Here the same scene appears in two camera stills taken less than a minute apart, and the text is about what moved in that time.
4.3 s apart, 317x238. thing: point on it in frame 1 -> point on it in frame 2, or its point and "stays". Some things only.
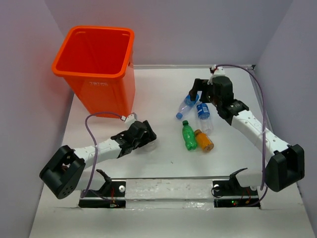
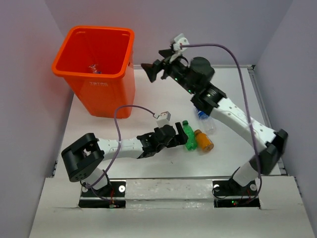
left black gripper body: x=146 y=137 -> x=172 y=143
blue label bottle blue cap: x=185 y=105 -> x=94 y=69
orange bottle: x=203 y=140 stays
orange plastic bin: x=96 y=61 stays
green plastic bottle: x=188 y=136 stays
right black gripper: x=199 y=84 -> x=152 y=69
